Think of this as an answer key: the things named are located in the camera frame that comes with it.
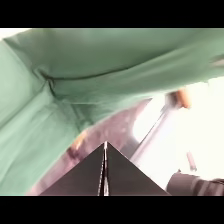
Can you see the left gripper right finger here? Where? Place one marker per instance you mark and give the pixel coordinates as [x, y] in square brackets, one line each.
[130, 176]

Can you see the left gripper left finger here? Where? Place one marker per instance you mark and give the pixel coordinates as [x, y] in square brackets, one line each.
[83, 176]

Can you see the dark green shirt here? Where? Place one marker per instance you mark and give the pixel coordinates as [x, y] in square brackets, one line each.
[100, 66]

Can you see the silver frame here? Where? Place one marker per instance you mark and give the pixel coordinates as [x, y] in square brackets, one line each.
[151, 133]

